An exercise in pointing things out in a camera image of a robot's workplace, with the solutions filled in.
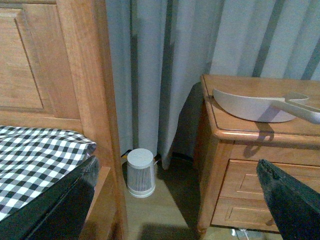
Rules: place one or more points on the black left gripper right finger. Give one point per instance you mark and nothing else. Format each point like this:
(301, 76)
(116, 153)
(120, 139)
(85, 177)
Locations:
(294, 206)

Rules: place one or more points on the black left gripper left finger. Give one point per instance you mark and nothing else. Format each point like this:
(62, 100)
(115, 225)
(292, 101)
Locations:
(58, 213)

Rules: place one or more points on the beige plastic dustpan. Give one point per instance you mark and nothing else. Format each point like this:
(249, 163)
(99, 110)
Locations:
(268, 109)

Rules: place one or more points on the black white checkered bedsheet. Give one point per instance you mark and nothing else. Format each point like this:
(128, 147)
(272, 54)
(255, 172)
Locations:
(33, 159)

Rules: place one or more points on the wooden nightstand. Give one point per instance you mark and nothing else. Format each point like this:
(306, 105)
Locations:
(228, 150)

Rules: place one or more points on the small white air purifier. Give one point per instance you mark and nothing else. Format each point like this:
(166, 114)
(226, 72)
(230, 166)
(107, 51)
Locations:
(140, 173)

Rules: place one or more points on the wooden bed headboard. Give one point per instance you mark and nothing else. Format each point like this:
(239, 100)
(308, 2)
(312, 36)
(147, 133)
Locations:
(56, 72)

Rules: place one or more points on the grey curtain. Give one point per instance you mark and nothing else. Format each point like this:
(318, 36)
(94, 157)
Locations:
(160, 48)

